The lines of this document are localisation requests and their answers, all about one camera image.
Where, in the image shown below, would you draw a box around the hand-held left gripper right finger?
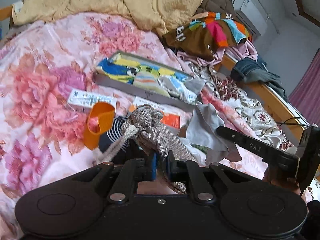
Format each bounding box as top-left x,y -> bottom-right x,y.
167,151 -> 253,204

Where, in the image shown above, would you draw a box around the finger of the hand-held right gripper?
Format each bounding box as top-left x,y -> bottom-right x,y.
216,126 -> 300,171

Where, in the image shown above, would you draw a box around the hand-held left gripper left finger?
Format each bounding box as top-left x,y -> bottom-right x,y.
71,152 -> 158,204

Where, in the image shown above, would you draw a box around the grey woven drawstring pouch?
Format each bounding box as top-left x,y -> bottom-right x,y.
96,104 -> 198,195

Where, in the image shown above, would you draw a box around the grey metal tray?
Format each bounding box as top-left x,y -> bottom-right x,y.
94,51 -> 200,113

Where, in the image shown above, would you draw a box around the orange yellow striped sock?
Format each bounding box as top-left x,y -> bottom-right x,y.
132,71 -> 160,88

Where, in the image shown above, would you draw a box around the cream damask satin blanket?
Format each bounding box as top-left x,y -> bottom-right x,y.
189,62 -> 293,150

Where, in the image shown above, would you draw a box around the orange white medicine box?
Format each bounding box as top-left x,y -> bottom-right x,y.
128,97 -> 182,130

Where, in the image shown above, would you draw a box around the navy white striped sock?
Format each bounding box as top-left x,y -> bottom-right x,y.
98,116 -> 130,155

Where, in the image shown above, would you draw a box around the pink curtain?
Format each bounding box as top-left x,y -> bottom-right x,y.
289,46 -> 320,128

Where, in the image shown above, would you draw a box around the blue jeans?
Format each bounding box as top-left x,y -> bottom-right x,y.
230,57 -> 289,102

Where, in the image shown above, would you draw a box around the small white box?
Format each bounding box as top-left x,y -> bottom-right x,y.
67,89 -> 117,113

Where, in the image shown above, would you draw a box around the light pink cloth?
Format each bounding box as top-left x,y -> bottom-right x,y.
176,40 -> 258,67

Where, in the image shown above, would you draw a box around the cartoon print towel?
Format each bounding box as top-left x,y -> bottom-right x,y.
96,57 -> 193,85

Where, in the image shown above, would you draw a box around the brown colourful striped shirt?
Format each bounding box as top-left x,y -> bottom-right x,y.
162,11 -> 253,60

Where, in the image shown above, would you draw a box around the white air conditioner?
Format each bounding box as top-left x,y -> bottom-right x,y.
235,0 -> 267,36

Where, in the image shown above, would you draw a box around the pink floral bedsheet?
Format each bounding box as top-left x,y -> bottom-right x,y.
0,11 -> 320,240

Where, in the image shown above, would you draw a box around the black cable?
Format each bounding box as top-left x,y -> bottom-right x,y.
276,117 -> 312,128

